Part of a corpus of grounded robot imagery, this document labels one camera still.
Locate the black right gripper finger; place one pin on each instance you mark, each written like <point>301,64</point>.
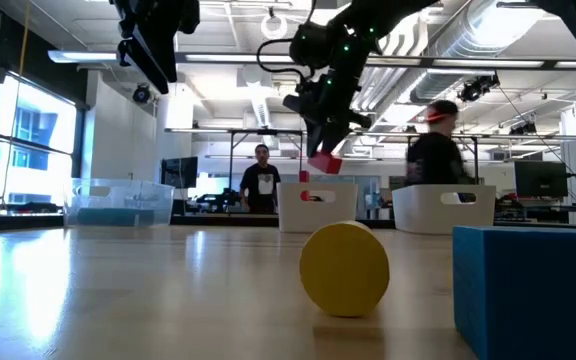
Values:
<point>335,137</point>
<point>315,140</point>

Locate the red rectangular block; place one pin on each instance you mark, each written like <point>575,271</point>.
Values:
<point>328,164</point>

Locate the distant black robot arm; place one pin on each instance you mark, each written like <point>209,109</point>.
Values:
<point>218,200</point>

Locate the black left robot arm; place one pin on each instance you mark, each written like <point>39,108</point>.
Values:
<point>168,12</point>

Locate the black ceiling spotlight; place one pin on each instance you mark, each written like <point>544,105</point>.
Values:
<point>141,93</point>

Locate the person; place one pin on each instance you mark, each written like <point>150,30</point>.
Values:
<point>438,155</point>
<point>260,180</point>

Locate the ceiling light strip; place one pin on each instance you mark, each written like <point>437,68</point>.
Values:
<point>493,63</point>
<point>78,56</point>

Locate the white plastic bin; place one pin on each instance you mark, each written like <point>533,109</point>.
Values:
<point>293,215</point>
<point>418,210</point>

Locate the small black monitor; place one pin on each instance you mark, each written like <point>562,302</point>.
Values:
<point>180,172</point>

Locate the yellow cylinder block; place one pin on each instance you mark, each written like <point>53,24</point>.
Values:
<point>344,270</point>

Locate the bright window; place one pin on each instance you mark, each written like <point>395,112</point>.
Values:
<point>33,125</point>

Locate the black track spotlight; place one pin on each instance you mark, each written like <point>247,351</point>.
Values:
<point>478,89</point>

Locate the clear plastic bin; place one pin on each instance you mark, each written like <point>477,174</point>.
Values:
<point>83,200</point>

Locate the large black monitor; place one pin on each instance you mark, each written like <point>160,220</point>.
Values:
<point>540,179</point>

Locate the cluttered desk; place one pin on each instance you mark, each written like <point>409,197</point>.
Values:
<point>543,210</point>

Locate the blue cube block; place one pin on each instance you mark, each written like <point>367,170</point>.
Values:
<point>533,295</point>

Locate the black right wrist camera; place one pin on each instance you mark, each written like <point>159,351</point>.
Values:
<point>310,47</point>

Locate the silver ventilation duct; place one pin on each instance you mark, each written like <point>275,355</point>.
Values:
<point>468,45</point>

